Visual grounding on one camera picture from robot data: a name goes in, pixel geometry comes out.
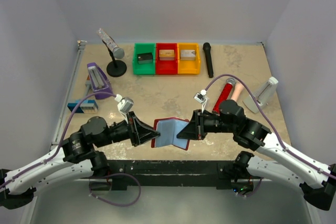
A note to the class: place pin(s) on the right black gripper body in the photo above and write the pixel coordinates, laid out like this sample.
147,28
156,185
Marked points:
212,124

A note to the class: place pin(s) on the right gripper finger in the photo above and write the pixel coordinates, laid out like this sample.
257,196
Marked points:
188,133
194,121

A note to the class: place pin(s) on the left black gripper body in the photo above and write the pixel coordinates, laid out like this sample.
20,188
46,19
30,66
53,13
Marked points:
120,132

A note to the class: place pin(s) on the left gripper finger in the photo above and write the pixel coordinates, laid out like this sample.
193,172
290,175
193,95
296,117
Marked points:
144,129
145,137

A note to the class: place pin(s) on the red leather card holder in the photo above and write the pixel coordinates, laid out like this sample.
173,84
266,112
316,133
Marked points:
168,129

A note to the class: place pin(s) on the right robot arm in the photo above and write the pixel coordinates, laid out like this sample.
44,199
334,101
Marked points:
314,179

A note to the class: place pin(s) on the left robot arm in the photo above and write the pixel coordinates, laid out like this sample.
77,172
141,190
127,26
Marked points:
74,158

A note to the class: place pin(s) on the silver card in yellow bin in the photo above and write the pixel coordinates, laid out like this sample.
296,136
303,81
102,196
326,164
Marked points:
188,55

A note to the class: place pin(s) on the black card in green bin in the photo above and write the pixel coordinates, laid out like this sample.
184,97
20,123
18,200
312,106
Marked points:
145,58

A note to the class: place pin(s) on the tan card in red bin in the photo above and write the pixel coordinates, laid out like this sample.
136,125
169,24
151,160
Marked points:
167,54

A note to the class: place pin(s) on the red microphone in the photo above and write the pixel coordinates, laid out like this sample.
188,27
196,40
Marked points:
229,85

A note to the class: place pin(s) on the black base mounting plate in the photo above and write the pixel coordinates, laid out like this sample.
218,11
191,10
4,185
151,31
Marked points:
218,174

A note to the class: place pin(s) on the blue grey block toy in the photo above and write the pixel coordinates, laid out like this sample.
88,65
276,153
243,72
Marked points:
88,105

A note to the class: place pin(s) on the pink microphone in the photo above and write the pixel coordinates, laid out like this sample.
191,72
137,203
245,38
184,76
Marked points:
237,91

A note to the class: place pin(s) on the yellow plastic bin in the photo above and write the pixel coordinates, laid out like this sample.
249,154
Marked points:
188,65

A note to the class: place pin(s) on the white metronome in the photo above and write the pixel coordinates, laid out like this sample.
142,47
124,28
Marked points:
262,95

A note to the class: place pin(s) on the black microphone stand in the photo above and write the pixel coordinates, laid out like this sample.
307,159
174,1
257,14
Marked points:
117,67

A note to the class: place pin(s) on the red plastic bin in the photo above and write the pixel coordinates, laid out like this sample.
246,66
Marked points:
166,67

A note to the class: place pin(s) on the green plastic bin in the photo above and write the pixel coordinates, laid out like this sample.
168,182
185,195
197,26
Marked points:
144,69

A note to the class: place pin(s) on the black microphone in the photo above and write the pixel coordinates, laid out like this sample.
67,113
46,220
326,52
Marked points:
208,59

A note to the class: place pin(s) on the glitter silver microphone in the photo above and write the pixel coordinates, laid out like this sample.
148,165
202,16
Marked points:
110,44

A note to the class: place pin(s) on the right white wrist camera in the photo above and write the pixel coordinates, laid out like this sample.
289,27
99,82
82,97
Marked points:
201,97

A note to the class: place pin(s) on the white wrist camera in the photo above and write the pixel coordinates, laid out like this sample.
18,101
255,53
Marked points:
124,105
201,97

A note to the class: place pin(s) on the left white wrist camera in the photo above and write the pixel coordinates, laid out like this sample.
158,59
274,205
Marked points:
124,105

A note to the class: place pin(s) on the aluminium frame rail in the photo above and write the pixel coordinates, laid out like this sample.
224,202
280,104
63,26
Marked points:
28,210

